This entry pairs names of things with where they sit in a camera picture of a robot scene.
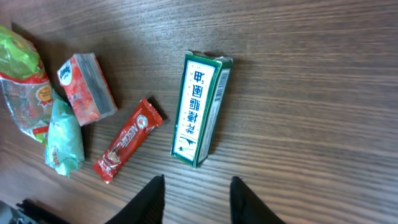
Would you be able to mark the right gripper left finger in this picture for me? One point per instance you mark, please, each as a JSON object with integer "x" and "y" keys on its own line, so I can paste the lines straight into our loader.
{"x": 147, "y": 207}

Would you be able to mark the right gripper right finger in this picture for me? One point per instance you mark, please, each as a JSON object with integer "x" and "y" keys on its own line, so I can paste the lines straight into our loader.
{"x": 246, "y": 207}

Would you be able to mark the red Nescafe stick sachet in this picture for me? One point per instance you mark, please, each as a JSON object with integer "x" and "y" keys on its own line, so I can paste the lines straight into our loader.
{"x": 136, "y": 129}

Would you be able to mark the mint green pack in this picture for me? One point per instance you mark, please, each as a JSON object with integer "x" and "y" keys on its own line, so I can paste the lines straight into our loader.
{"x": 64, "y": 150}

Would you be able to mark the green white carton box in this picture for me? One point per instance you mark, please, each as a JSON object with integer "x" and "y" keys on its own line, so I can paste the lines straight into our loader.
{"x": 202, "y": 89}

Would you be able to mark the red tissue pack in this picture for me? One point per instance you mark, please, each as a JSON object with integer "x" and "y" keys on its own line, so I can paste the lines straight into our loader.
{"x": 87, "y": 89}

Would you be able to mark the green snack bag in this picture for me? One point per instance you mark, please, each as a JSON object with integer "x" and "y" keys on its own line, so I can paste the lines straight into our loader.
{"x": 25, "y": 85}

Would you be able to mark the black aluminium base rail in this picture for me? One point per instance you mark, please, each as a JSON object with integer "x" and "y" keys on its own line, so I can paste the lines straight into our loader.
{"x": 28, "y": 212}

